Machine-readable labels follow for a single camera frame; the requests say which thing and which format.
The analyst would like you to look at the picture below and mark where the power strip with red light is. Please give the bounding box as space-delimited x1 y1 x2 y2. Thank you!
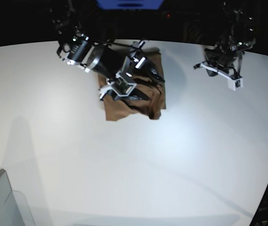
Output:
160 11 202 20

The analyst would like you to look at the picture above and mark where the brown t-shirt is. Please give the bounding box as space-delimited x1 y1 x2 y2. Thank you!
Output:
102 48 166 121

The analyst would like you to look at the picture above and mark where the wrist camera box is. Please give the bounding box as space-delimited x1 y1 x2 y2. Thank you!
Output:
227 77 243 91
114 78 137 97

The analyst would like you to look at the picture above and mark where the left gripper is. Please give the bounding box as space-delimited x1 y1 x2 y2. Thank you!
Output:
193 47 242 79

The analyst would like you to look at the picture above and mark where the grey box at table corner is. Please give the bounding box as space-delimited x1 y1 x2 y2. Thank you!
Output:
0 169 36 226

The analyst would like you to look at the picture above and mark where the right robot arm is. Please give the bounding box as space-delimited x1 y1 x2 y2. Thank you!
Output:
49 0 165 100

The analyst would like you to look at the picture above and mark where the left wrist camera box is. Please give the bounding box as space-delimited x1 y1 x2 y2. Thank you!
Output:
227 77 243 91

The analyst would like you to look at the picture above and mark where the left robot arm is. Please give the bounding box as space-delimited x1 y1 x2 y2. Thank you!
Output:
193 0 256 81

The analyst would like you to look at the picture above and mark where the blue plastic bin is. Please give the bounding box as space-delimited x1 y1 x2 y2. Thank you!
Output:
97 0 164 10

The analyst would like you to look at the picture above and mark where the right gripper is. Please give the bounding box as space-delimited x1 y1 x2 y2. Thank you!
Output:
99 40 165 101

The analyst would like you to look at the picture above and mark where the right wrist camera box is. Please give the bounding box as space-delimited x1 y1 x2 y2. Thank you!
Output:
114 78 137 97

